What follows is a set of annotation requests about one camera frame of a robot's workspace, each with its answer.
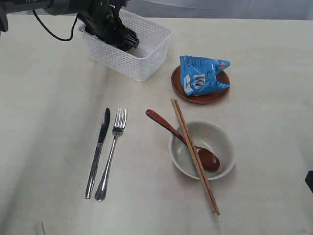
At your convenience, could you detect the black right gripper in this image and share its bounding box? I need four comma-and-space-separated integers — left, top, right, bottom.
305, 170, 313, 191

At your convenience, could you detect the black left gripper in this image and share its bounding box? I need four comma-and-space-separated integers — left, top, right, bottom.
78, 4, 139, 51

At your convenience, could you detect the white perforated plastic basket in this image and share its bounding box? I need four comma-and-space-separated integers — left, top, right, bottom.
79, 9, 172, 82

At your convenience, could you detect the brown round plate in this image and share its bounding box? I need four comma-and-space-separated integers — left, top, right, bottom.
171, 66, 230, 105

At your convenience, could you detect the silver fork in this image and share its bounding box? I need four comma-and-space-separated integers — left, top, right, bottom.
94, 108, 128, 201

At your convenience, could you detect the brown wooden spoon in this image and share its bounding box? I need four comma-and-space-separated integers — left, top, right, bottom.
145, 109, 220, 172

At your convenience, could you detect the silver table knife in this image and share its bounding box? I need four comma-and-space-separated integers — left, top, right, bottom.
85, 108, 111, 199

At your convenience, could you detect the wooden chopstick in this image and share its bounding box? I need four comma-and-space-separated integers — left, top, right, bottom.
174, 99, 221, 216
171, 98, 217, 214

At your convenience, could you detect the speckled white bowl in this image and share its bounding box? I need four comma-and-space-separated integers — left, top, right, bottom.
169, 121, 236, 181

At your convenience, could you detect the blue snack bag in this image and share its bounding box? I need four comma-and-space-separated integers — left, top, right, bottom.
179, 55, 231, 96

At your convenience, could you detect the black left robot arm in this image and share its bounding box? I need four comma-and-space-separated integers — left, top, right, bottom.
0, 0, 139, 51

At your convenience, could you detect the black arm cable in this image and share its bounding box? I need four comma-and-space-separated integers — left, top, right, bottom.
32, 9, 80, 42

